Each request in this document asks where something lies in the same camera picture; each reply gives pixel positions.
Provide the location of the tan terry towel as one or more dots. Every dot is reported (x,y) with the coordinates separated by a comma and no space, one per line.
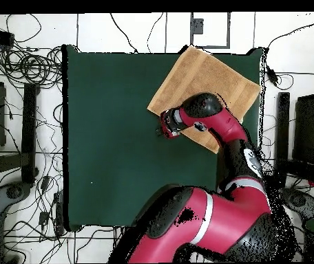
(201,79)

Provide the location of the grey chair base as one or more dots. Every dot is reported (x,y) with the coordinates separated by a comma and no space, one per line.
(13,192)
(303,203)

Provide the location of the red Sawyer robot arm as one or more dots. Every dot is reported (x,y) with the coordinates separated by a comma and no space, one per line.
(223,123)

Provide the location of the small grey box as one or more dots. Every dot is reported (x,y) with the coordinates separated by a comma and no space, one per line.
(197,26)

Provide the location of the dark green table cloth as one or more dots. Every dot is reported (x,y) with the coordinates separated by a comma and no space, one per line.
(118,165)

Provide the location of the black metal stand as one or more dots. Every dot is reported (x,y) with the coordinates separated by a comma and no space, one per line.
(282,123)
(29,123)

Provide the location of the black power adapter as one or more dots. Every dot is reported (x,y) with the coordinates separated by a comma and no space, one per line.
(272,75)

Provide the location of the grey rectangular floor frame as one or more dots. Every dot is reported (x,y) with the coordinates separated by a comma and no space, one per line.
(209,46)

